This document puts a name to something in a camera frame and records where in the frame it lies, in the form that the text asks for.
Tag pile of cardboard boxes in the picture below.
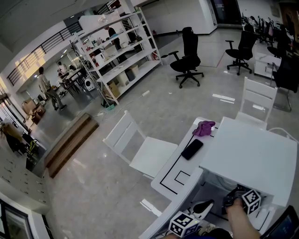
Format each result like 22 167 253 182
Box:
21 98 47 125

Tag white metal shelving rack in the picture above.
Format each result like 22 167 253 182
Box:
73 8 162 106

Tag white locker cabinet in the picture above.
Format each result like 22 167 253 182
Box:
0 139 51 212

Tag person's right forearm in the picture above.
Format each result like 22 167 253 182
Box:
225 197 261 239

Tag wooden steps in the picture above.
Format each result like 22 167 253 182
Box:
43 112 100 179

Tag purple cloth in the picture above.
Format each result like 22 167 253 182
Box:
192 120 216 137

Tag black office chair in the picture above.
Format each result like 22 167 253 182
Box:
225 30 258 76
167 26 205 89

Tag white microwave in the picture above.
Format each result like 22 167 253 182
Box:
141 116 299 239

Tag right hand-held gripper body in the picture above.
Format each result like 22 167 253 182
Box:
221 183 262 216

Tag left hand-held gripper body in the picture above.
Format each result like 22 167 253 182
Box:
168 199 215 237

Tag black smartphone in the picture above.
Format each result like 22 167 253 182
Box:
180 139 204 161

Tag row of black office chairs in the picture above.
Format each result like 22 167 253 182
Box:
241 14 293 49

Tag white drawer cabinet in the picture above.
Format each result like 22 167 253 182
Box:
254 52 282 78

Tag white wooden chair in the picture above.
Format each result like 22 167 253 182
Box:
102 110 179 181
234 76 278 131

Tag black laptop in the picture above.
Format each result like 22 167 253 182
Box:
260 205 299 239

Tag person's dark clothing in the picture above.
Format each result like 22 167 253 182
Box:
205 227 234 239

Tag white round pet carrier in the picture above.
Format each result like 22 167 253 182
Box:
84 77 96 91

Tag black cantilever chair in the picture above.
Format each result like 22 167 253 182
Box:
271 55 299 113

